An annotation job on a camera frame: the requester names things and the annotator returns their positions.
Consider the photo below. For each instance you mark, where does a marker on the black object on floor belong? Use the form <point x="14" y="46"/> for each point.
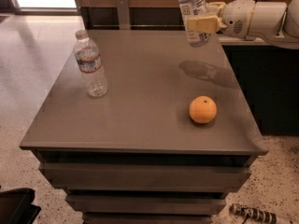
<point x="16" y="206"/>

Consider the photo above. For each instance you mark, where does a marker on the blue label plastic bottle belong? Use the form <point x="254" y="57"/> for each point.
<point x="193" y="7"/>

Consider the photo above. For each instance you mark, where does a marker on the left metal bracket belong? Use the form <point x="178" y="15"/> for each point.
<point x="123" y="14"/>

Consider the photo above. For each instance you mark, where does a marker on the grey drawer cabinet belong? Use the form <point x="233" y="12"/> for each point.
<point x="135" y="156"/>

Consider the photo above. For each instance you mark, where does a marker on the orange fruit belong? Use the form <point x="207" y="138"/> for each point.
<point x="203" y="109"/>

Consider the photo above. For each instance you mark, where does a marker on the clear upright water bottle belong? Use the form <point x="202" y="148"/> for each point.
<point x="90" y="65"/>

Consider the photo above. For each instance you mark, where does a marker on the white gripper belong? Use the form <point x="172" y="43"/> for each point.
<point x="235" y="19"/>

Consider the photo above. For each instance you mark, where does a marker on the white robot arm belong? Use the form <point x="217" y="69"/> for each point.
<point x="276" y="23"/>

